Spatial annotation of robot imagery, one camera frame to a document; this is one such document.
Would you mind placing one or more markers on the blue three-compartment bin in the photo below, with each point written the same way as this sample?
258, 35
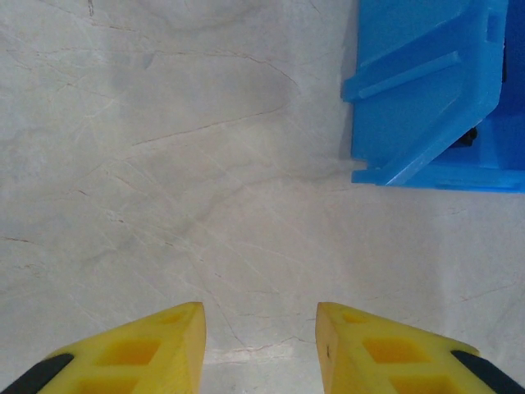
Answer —
410, 102

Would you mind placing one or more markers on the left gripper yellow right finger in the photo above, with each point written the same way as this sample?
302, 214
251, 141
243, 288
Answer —
389, 361

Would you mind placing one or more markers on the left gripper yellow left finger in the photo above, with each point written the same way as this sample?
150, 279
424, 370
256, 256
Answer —
135, 361

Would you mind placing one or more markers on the small black lego brick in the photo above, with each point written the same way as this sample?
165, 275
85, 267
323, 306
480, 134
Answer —
471, 137

